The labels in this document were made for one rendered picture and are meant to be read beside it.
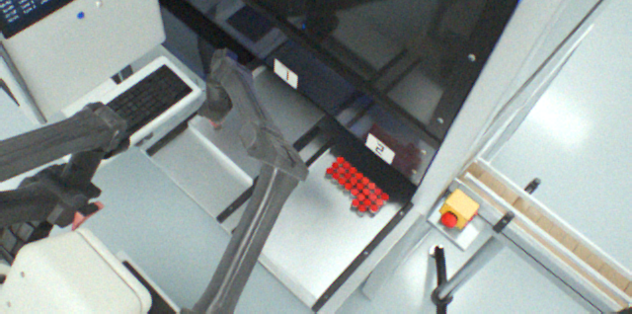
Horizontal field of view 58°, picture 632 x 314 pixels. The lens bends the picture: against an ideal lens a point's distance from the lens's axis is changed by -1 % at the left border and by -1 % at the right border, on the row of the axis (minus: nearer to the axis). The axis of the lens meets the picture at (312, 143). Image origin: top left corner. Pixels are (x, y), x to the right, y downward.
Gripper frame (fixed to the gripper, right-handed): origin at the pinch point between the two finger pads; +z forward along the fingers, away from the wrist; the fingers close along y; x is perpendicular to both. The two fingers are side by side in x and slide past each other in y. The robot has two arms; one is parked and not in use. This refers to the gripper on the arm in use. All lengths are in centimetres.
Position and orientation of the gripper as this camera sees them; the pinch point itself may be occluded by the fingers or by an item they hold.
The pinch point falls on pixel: (216, 121)
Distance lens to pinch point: 165.6
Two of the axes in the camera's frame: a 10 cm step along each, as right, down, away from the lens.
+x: -8.9, -4.4, 1.1
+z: -1.4, 5.1, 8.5
